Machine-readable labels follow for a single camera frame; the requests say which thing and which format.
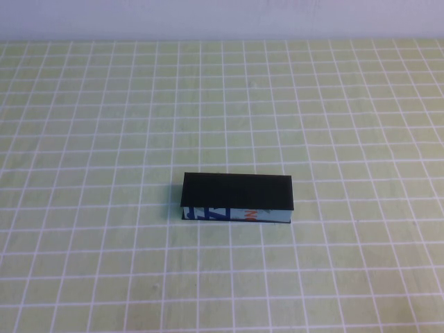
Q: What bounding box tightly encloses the black glasses case printed side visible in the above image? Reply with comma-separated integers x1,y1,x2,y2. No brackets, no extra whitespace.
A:
180,172,296,225

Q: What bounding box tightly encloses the green white-grid tablecloth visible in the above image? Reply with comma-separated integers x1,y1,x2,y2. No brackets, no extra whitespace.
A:
0,39,444,333

